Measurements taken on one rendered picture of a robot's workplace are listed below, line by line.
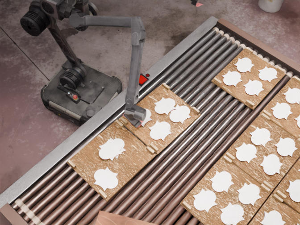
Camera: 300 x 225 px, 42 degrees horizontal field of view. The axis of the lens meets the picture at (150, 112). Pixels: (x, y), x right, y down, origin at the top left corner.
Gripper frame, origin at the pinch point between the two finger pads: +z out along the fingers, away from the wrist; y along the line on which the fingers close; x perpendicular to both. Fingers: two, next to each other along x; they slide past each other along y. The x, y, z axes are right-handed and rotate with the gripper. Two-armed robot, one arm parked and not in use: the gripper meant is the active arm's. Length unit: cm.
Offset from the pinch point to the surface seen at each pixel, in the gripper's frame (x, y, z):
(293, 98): -87, -60, 25
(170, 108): -22.3, -8.8, 5.6
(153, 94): -22.6, 7.3, 7.8
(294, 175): -42, -92, 13
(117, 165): 27.6, -14.6, -6.8
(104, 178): 38.2, -16.1, -10.9
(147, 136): 2.1, -12.8, 0.6
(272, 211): -15, -96, 4
